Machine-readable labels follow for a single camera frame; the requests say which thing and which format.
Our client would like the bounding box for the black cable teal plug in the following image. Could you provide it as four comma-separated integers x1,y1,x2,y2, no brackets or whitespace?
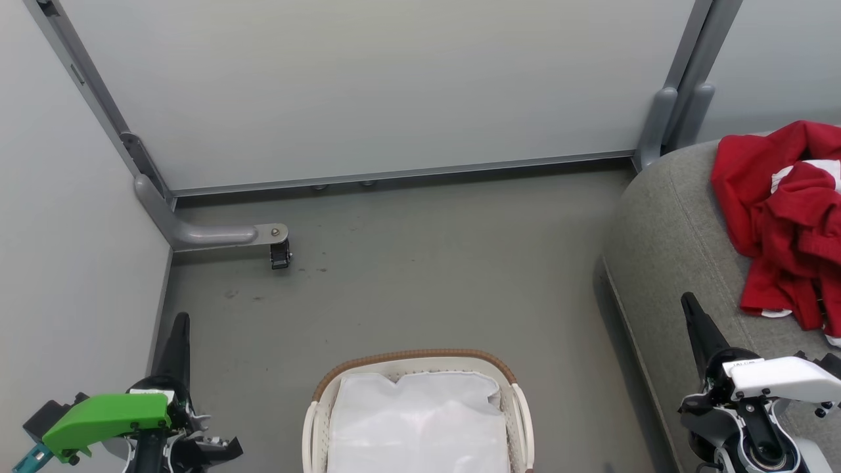
12,442,55,473

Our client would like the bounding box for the grey double metal partition post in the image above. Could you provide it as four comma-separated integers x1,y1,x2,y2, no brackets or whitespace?
632,0,744,173

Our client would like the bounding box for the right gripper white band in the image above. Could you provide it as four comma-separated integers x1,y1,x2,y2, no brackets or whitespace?
679,292,841,422

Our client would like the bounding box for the plain red garment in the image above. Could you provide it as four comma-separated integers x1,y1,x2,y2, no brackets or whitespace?
740,163,841,349

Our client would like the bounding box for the grey partition support foot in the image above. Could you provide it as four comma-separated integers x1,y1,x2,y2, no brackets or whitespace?
134,174,290,254

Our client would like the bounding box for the white laundry basket brown rim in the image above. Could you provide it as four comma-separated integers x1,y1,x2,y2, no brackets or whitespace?
302,348,535,473

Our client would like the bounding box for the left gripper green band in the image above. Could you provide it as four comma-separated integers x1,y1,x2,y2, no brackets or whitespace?
41,312,244,473

